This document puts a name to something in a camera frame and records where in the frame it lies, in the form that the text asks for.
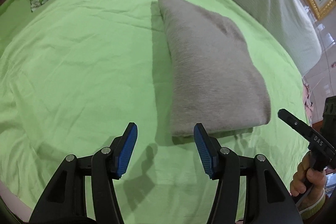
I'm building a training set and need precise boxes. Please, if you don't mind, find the beige fleece garment brown trim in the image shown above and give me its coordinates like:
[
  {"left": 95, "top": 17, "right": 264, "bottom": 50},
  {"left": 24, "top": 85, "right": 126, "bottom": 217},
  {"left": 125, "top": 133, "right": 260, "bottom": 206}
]
[{"left": 158, "top": 0, "right": 271, "bottom": 136}]

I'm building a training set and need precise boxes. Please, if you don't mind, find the person's right hand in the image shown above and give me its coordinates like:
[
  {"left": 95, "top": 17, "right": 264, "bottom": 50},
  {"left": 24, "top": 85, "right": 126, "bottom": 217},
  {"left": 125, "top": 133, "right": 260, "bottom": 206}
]
[{"left": 290, "top": 152, "right": 327, "bottom": 212}]

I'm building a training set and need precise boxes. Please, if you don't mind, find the green bed sheet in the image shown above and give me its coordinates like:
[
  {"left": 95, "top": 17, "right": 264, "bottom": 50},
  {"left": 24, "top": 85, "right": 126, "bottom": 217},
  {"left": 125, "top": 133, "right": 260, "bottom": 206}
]
[{"left": 1, "top": 0, "right": 307, "bottom": 223}]

